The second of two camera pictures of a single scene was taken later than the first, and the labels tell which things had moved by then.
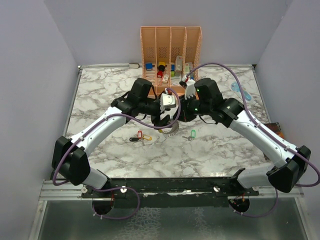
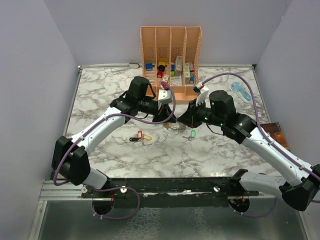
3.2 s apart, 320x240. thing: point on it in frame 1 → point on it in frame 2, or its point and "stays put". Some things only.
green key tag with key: x=193 y=135 stays put
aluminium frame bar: x=67 y=191 stays put
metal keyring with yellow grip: x=175 y=124 → x=181 y=128
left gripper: x=156 y=119 stays put
